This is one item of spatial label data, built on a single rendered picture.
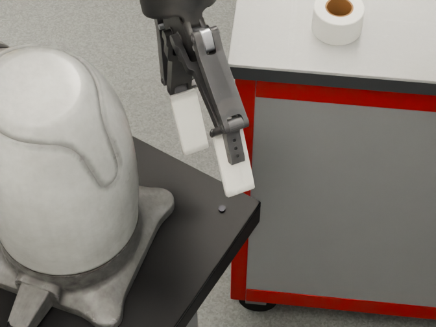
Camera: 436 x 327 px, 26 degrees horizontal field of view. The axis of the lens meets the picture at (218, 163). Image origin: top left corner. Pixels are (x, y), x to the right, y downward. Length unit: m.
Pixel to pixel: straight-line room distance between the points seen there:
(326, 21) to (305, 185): 0.32
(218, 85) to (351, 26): 0.46
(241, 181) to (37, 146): 0.21
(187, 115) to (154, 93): 1.25
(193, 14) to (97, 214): 0.21
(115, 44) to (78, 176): 1.55
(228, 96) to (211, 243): 0.25
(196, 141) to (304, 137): 0.40
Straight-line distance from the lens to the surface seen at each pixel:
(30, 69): 0.87
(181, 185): 1.11
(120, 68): 2.34
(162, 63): 1.02
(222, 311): 1.93
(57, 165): 0.85
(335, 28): 1.30
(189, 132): 1.04
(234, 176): 0.92
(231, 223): 1.08
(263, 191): 1.53
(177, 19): 0.91
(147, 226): 1.06
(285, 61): 1.30
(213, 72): 0.87
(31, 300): 1.01
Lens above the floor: 1.70
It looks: 53 degrees down
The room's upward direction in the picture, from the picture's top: straight up
